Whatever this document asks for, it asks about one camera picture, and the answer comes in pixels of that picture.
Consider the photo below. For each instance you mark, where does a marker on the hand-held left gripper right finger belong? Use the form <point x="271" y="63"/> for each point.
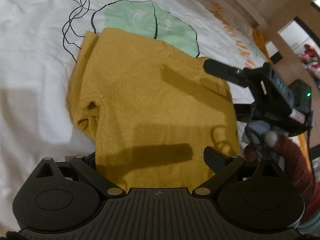
<point x="213" y="158"/>

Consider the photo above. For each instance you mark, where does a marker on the pile of pink clothes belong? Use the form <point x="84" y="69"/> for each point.
<point x="311" y="55"/>

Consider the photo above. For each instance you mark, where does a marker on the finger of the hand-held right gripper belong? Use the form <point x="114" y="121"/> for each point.
<point x="243" y="110"/>
<point x="222" y="70"/>

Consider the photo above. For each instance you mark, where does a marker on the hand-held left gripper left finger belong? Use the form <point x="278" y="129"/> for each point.
<point x="83" y="166"/>

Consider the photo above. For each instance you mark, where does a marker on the white leaf print bed blanket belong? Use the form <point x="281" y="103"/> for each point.
<point x="40" y="55"/>

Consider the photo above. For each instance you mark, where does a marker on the mustard yellow knit sweater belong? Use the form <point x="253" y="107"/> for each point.
<point x="150" y="105"/>

